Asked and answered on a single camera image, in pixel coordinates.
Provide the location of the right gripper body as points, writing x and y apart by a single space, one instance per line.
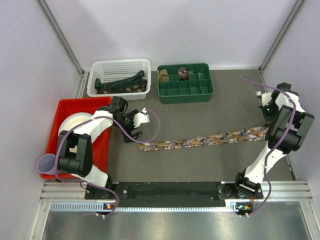
270 112

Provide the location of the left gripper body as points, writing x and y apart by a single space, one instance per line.
127 122

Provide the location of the brown floral patterned tie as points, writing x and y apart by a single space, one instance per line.
252 134

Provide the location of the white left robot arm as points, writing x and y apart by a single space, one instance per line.
75 155

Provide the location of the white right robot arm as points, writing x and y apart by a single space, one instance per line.
288 125

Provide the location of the white perforated plastic basket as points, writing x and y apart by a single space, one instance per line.
115 70

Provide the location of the dark floral tie in basket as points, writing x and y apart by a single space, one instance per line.
130 87

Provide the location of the dark green tie in basket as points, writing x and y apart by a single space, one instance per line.
120 81

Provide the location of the red plastic bin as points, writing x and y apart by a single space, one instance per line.
68 107

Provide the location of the white plate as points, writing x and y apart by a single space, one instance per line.
76 119

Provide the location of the rolled olive tie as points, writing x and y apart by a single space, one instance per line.
163 75

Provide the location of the rolled dark floral tie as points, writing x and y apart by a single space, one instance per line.
183 74

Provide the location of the green compartment tray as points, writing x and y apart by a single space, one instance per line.
184 83

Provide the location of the lavender plastic cup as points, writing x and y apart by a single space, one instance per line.
46 164

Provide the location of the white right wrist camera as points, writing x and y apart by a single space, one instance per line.
264 97

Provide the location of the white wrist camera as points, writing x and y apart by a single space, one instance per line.
141 118
264 97

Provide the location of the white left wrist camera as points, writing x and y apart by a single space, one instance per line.
141 118

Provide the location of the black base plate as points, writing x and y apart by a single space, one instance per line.
179 194

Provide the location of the aluminium frame rail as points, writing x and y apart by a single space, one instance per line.
71 196

